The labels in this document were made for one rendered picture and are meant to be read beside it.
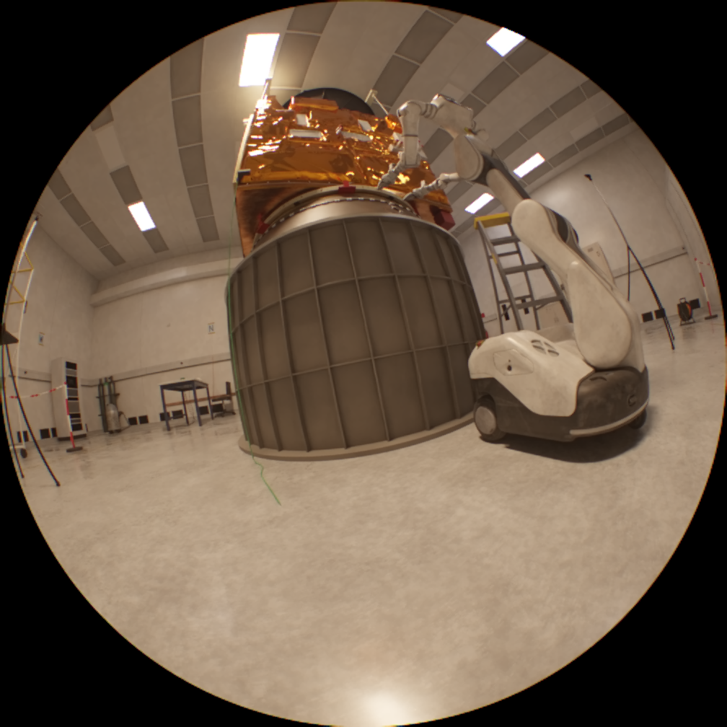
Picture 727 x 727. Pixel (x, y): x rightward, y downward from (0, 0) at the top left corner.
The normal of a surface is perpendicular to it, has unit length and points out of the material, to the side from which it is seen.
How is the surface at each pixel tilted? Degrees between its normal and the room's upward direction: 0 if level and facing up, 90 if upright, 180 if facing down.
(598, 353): 90
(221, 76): 180
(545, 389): 90
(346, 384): 90
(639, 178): 90
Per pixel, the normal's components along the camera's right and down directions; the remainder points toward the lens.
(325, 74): 0.19, 0.98
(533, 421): -0.95, 0.18
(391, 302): 0.18, -0.10
